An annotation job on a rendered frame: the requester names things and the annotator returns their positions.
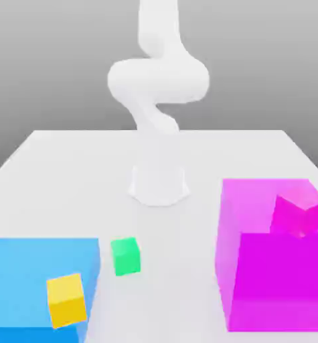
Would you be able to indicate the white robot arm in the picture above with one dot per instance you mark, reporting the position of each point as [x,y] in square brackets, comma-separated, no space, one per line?
[158,80]

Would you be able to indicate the large magenta box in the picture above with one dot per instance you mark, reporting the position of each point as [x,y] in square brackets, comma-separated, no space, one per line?
[276,281]

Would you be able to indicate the small yellow cube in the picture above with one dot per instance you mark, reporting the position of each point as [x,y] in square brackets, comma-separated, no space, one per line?
[66,301]

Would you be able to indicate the small green cube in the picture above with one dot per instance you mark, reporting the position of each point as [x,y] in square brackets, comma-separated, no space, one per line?
[126,257]

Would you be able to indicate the large blue box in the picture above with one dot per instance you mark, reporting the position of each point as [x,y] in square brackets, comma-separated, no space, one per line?
[19,281]

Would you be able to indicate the small magenta cube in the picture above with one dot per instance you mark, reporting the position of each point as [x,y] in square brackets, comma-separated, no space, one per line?
[295,217]

